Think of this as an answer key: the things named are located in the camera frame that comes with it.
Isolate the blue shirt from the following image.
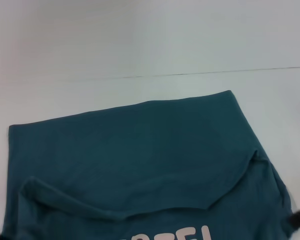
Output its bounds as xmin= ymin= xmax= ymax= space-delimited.
xmin=1 ymin=89 xmax=295 ymax=240

